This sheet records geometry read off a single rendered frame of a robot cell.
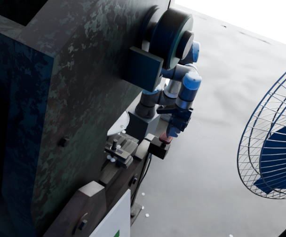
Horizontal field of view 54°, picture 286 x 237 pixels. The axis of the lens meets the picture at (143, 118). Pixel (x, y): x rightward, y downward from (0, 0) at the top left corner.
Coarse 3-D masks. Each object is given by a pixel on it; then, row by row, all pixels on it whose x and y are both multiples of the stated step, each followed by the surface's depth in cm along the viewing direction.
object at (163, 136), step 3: (165, 132) 143; (162, 135) 141; (165, 135) 141; (159, 138) 139; (162, 138) 139; (165, 138) 140; (168, 138) 140; (171, 138) 141; (162, 141) 139; (165, 141) 138; (168, 141) 139
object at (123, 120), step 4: (124, 112) 145; (120, 116) 142; (124, 116) 143; (128, 116) 143; (120, 120) 140; (124, 120) 140; (128, 120) 141; (116, 124) 137; (120, 124) 137; (124, 124) 138; (112, 128) 134; (116, 128) 134; (120, 128) 135; (124, 128) 135; (108, 132) 131; (112, 132) 132; (116, 132) 132
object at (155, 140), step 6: (156, 138) 147; (150, 144) 144; (156, 144) 143; (162, 144) 143; (168, 144) 145; (150, 150) 146; (156, 150) 144; (162, 150) 142; (156, 156) 146; (162, 156) 144; (144, 162) 154
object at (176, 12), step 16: (176, 16) 81; (160, 32) 81; (176, 32) 80; (160, 48) 82; (128, 64) 86; (144, 64) 83; (160, 64) 82; (128, 80) 89; (144, 80) 86; (160, 80) 91
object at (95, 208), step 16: (144, 144) 150; (144, 160) 157; (128, 176) 134; (80, 192) 90; (96, 192) 94; (112, 192) 126; (64, 208) 86; (80, 208) 86; (96, 208) 103; (64, 224) 83; (80, 224) 91; (96, 224) 115
